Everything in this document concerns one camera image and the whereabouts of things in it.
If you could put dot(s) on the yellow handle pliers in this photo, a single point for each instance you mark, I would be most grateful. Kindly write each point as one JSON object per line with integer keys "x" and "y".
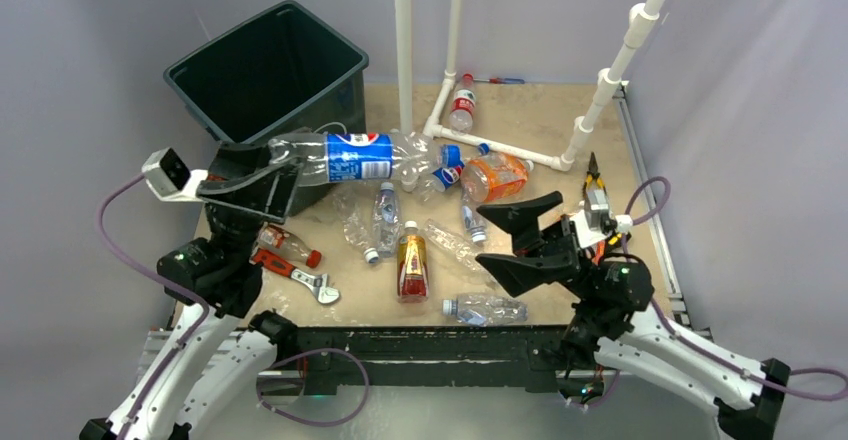
{"x": 593, "y": 175}

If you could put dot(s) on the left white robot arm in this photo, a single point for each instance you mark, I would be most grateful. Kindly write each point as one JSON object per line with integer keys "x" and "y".
{"x": 214, "y": 278}

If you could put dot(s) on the blue label water bottle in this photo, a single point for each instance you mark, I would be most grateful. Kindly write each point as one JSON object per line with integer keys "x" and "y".
{"x": 475, "y": 225}

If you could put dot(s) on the clear bottle front edge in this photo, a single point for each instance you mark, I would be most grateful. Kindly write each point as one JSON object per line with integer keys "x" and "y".
{"x": 484, "y": 310}

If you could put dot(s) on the dark green trash bin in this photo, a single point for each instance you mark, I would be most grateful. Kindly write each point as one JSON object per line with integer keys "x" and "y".
{"x": 283, "y": 70}

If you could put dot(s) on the large orange soda bottle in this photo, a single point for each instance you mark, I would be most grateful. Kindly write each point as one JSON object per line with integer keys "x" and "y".
{"x": 495, "y": 176}

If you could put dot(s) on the small orange bottle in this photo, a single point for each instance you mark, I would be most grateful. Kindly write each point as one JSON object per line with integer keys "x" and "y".
{"x": 598, "y": 251}

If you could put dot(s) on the red handle adjustable wrench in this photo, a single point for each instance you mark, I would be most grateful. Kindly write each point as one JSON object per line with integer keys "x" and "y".
{"x": 317, "y": 284}

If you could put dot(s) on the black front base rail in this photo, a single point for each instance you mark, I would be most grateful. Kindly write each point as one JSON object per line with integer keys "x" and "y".
{"x": 438, "y": 356}

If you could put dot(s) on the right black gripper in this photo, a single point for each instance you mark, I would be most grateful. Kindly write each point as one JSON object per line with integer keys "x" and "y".
{"x": 556, "y": 255}

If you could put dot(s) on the red label water bottle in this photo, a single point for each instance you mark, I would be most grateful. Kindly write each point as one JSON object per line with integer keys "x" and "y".
{"x": 461, "y": 116}

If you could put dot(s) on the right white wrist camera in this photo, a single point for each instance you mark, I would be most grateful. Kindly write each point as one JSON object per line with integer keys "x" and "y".
{"x": 595, "y": 222}

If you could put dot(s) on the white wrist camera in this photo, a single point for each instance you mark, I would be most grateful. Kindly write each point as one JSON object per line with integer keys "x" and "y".
{"x": 595, "y": 222}
{"x": 170, "y": 179}

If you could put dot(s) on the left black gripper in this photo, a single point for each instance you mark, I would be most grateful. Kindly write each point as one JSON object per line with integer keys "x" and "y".
{"x": 268, "y": 192}

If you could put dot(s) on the clear bottle white cap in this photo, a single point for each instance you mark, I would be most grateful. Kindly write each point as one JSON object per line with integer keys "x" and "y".
{"x": 386, "y": 220}

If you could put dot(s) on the long crushed clear bottle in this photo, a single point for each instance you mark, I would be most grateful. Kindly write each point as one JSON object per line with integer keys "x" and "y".
{"x": 462, "y": 252}

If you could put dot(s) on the large pepsi bottle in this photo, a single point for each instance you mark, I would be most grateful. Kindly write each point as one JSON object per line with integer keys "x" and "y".
{"x": 335, "y": 158}

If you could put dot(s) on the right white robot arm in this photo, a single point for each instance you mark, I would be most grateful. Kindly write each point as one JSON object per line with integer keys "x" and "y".
{"x": 617, "y": 324}

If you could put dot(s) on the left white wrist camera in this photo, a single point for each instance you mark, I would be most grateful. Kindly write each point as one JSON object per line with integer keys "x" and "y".
{"x": 170, "y": 179}

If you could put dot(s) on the yellow red tea bottle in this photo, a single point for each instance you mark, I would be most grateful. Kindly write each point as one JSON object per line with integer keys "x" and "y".
{"x": 413, "y": 284}

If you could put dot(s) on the small pepsi bottle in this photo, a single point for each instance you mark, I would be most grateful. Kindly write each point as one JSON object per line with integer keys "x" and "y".
{"x": 442, "y": 177}

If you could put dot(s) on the red cap tea bottle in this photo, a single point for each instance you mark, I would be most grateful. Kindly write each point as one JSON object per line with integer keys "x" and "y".
{"x": 287, "y": 245}

